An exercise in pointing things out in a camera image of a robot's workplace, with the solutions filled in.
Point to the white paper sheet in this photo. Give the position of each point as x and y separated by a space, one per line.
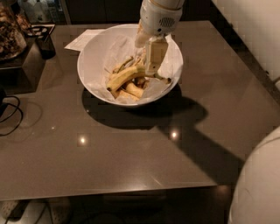
80 42

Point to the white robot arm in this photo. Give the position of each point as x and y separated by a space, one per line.
256 197

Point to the dark cup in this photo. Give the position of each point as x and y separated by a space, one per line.
46 47

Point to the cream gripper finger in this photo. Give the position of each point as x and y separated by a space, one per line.
156 48
141 37

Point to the white paper liner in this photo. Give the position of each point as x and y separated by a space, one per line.
112 69

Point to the dark box stand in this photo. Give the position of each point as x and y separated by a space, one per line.
22 74

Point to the yellow banana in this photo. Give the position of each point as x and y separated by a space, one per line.
116 80

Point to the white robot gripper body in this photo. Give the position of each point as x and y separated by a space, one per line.
157 19

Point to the glass jar with snacks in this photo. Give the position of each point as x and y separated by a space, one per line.
12 40

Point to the white ceramic bowl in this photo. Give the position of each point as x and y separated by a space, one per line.
113 46

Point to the black patterned coaster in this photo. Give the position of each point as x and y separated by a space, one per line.
40 31

